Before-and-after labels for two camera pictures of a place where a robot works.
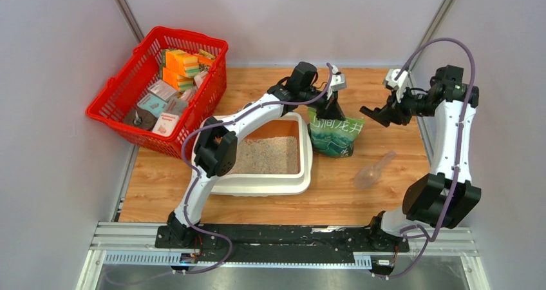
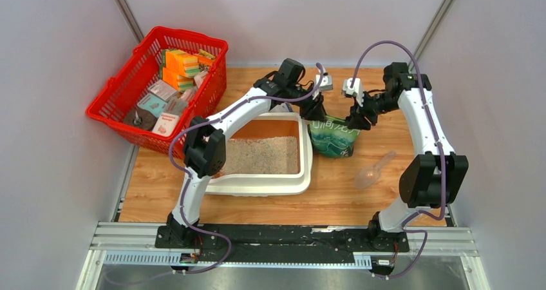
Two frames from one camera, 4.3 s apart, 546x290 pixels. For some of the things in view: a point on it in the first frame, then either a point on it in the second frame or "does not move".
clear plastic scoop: x=368 y=175 does not move
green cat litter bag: x=333 y=138 does not move
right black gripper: x=396 y=113 to x=357 y=113
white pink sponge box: x=166 y=124 does not move
